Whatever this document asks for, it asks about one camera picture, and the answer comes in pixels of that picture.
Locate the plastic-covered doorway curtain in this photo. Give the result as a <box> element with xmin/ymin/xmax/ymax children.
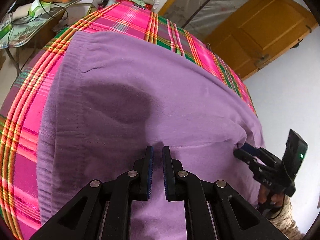
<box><xmin>164</xmin><ymin>0</ymin><xmax>249</xmax><ymax>40</ymax></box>

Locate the pink plaid tablecloth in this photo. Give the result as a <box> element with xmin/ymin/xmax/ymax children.
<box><xmin>1</xmin><ymin>1</ymin><xmax>263</xmax><ymax>239</ymax></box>

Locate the person's right forearm sleeve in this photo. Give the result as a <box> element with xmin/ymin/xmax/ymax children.
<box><xmin>266</xmin><ymin>196</ymin><xmax>304</xmax><ymax>240</ymax></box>

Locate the purple fleece garment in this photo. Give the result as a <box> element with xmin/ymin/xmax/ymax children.
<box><xmin>37</xmin><ymin>31</ymin><xmax>264</xmax><ymax>239</ymax></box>

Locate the cluttered glass side table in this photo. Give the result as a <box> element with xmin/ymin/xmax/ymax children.
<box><xmin>1</xmin><ymin>0</ymin><xmax>81</xmax><ymax>78</ymax></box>

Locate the wooden door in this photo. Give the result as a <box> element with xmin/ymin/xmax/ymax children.
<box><xmin>204</xmin><ymin>0</ymin><xmax>318</xmax><ymax>79</ymax></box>

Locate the person's right hand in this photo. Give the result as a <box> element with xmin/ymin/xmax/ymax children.
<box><xmin>258</xmin><ymin>184</ymin><xmax>285</xmax><ymax>207</ymax></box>

